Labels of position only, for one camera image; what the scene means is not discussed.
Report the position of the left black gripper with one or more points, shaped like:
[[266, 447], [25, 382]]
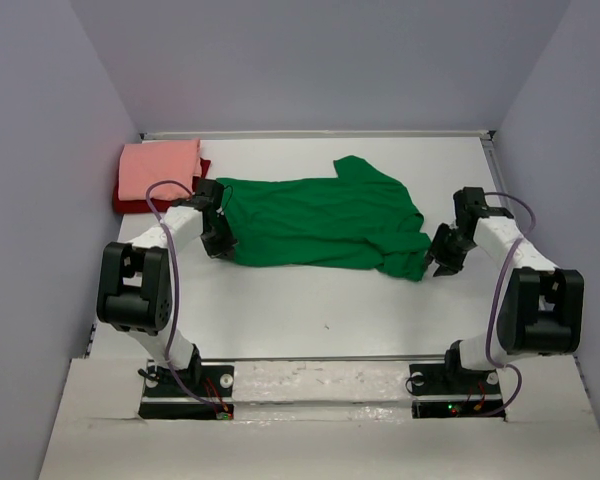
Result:
[[226, 245]]

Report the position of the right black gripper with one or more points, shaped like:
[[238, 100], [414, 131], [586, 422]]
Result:
[[451, 266]]

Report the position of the green t-shirt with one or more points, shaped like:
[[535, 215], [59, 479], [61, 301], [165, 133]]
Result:
[[359, 219]]

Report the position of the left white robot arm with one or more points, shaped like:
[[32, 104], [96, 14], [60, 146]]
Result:
[[139, 283]]

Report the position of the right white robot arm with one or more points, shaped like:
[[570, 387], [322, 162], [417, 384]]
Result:
[[537, 306]]

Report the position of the dark red folded t-shirt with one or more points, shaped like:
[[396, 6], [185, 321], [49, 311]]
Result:
[[124, 207]]

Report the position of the pink folded t-shirt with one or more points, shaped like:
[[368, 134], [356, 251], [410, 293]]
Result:
[[144, 164]]

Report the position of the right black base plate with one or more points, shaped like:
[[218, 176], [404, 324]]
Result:
[[439, 394]]

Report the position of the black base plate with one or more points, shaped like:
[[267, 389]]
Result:
[[210, 399], [439, 394]]

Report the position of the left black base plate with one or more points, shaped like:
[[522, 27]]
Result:
[[210, 399]]

